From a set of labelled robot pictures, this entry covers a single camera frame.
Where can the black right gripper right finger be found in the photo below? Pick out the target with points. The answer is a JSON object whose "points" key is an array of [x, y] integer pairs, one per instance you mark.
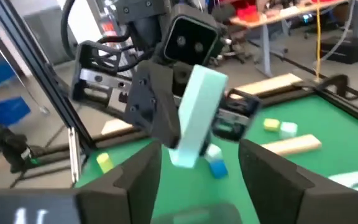
{"points": [[272, 186]]}

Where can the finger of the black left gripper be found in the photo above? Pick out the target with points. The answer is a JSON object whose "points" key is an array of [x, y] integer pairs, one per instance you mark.
{"points": [[206, 144], [154, 105]]}

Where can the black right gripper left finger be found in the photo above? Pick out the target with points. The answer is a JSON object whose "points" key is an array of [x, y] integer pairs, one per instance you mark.
{"points": [[129, 199]]}

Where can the mint cube block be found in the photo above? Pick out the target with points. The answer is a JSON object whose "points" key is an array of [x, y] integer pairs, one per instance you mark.
{"points": [[288, 130], [213, 153]]}

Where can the mint rectangular block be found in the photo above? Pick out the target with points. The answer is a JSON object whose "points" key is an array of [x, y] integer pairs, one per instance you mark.
{"points": [[197, 118]]}

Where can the yellow cylinder block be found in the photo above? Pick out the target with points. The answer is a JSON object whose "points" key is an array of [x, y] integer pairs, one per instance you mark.
{"points": [[105, 162]]}

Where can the long pink block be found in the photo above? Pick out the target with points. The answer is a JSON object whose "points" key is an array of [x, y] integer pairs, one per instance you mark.
{"points": [[291, 145]]}

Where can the yellow cube block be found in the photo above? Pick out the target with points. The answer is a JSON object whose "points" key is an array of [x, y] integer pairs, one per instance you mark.
{"points": [[271, 125]]}

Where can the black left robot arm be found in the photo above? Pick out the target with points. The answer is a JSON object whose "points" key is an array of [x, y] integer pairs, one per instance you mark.
{"points": [[145, 21]]}

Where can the dark blue block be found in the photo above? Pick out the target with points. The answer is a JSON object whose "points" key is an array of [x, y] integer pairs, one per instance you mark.
{"points": [[218, 169]]}

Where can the grey cabinet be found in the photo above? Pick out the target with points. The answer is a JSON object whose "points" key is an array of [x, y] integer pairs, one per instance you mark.
{"points": [[48, 37]]}

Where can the green table mat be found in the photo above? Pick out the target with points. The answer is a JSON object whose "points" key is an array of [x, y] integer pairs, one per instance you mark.
{"points": [[337, 146]]}

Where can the wooden desk with grey legs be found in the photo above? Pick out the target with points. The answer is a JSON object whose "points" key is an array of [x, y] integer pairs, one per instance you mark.
{"points": [[265, 53]]}

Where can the red object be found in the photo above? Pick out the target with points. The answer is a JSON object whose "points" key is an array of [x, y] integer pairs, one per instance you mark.
{"points": [[249, 14]]}

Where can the black box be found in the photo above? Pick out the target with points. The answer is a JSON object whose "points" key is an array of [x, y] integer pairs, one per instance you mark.
{"points": [[346, 51]]}

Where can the silver metal bracket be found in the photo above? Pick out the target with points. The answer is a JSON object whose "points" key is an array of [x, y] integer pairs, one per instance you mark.
{"points": [[74, 155]]}

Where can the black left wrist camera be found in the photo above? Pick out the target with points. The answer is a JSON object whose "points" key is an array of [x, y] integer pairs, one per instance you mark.
{"points": [[190, 42]]}

